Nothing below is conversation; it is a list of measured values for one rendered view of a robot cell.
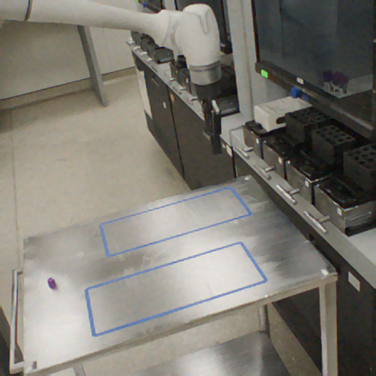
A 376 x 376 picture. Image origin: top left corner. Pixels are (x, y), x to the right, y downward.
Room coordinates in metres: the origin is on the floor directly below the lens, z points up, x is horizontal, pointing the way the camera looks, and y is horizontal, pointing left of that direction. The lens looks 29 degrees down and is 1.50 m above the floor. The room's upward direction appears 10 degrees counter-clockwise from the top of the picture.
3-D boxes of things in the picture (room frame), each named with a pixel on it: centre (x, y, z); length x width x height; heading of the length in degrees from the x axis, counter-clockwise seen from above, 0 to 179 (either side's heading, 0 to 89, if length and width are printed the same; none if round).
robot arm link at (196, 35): (1.48, -0.10, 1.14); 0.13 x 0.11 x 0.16; 18
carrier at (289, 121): (1.36, -0.34, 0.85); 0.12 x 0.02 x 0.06; 14
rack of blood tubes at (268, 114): (1.53, -0.40, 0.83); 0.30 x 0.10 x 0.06; 103
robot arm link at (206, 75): (1.47, -0.10, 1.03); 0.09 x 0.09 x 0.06
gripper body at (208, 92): (1.46, -0.10, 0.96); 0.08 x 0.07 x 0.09; 13
